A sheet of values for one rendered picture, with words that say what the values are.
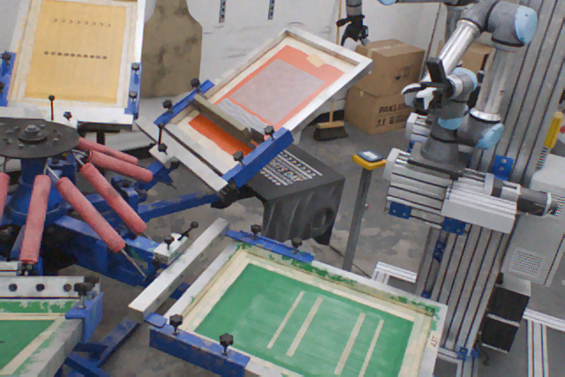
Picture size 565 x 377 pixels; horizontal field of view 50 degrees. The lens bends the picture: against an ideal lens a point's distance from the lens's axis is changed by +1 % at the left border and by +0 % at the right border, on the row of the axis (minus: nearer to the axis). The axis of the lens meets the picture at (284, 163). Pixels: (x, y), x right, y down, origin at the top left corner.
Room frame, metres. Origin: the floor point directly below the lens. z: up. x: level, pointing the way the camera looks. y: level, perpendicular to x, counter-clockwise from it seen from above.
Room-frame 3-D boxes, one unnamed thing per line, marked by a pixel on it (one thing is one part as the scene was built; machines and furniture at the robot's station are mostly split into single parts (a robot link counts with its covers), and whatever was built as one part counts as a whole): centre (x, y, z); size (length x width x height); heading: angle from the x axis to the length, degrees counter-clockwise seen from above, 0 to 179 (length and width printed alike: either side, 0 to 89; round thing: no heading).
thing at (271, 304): (1.52, -0.01, 1.05); 1.08 x 0.61 x 0.23; 72
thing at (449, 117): (1.97, -0.53, 1.56); 0.11 x 0.08 x 0.11; 49
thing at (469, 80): (1.96, -0.55, 1.65); 0.11 x 0.08 x 0.09; 139
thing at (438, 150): (2.25, -0.62, 1.31); 0.15 x 0.15 x 0.10
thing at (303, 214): (2.41, -0.09, 0.79); 0.46 x 0.09 x 0.33; 132
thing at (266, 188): (2.55, 0.03, 0.95); 0.48 x 0.44 x 0.01; 132
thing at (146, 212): (2.22, 0.39, 0.89); 1.24 x 0.06 x 0.06; 132
